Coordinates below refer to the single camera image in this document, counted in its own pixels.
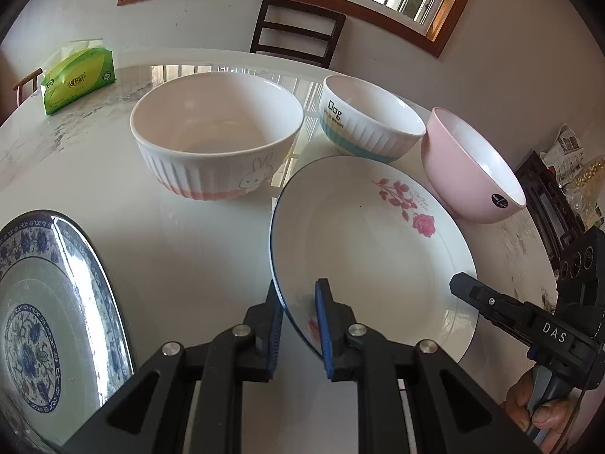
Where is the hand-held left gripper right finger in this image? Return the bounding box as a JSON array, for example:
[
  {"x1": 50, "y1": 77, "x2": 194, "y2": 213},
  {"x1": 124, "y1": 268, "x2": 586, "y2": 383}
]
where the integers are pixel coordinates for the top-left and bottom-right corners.
[{"x1": 314, "y1": 278, "x2": 542, "y2": 454}]

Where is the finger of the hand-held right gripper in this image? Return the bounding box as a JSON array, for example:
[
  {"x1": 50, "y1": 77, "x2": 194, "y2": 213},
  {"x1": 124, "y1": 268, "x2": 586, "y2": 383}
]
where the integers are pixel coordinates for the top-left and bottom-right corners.
[{"x1": 449, "y1": 272, "x2": 537, "y2": 341}]

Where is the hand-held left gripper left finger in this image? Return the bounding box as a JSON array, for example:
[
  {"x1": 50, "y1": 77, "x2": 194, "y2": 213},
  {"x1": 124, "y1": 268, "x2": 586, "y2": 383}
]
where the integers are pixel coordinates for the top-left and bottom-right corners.
[{"x1": 61, "y1": 280, "x2": 285, "y2": 454}]

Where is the white plate with pink roses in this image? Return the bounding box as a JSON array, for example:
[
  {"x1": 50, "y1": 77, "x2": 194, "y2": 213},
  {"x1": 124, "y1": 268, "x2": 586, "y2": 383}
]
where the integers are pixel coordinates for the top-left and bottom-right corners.
[{"x1": 269, "y1": 155, "x2": 479, "y2": 364}]

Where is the pink bowl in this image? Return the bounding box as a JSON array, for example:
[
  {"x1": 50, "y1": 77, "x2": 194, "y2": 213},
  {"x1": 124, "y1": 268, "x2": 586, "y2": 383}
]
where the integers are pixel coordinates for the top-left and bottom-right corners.
[{"x1": 420, "y1": 106, "x2": 527, "y2": 224}]

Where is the white bowl with blue base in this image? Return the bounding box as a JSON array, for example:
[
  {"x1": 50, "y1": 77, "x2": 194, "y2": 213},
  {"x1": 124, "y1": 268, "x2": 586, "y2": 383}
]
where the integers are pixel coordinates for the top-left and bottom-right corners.
[{"x1": 320, "y1": 75, "x2": 427, "y2": 164}]

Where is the blue floral patterned plate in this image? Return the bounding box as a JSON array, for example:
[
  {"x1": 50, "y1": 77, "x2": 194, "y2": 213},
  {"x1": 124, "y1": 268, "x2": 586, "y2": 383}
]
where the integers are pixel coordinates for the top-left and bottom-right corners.
[{"x1": 0, "y1": 209, "x2": 135, "y2": 450}]

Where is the person's right hand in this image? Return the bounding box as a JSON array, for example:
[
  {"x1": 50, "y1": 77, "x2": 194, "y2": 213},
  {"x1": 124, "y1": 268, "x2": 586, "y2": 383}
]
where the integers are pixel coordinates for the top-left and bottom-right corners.
[{"x1": 503, "y1": 369, "x2": 584, "y2": 450}]

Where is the dark wooden cabinet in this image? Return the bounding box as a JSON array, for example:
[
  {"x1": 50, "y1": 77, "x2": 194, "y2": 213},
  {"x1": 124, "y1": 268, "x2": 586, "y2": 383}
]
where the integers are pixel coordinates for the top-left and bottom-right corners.
[{"x1": 515, "y1": 151, "x2": 596, "y2": 270}]

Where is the clear bag of yellow goods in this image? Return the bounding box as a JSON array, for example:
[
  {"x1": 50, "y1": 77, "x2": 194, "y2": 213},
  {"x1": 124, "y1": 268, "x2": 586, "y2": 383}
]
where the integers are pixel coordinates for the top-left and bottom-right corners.
[{"x1": 562, "y1": 154, "x2": 605, "y2": 228}]

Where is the folded newspaper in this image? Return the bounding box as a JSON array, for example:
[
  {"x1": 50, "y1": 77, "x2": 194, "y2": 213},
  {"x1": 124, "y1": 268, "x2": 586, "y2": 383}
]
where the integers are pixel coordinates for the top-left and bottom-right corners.
[{"x1": 551, "y1": 124, "x2": 587, "y2": 185}]

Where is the large white bowl with rabbit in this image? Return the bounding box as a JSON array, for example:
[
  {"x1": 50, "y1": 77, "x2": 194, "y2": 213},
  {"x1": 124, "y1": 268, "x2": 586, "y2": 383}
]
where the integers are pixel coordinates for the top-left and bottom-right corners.
[{"x1": 130, "y1": 72, "x2": 304, "y2": 201}]

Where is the dark wooden chair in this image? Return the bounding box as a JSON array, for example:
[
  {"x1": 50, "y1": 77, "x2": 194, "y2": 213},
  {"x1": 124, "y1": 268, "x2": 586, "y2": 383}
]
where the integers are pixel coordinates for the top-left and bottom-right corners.
[{"x1": 249, "y1": 0, "x2": 347, "y2": 69}]

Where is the green tissue pack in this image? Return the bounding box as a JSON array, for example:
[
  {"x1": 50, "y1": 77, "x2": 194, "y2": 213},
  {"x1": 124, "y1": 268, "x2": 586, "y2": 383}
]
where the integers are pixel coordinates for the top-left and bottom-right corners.
[{"x1": 40, "y1": 39, "x2": 115, "y2": 117}]

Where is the light brown wooden chair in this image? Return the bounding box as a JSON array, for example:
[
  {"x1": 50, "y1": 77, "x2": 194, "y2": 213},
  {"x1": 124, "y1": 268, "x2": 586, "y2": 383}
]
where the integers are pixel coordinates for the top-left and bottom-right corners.
[{"x1": 12, "y1": 67, "x2": 44, "y2": 107}]

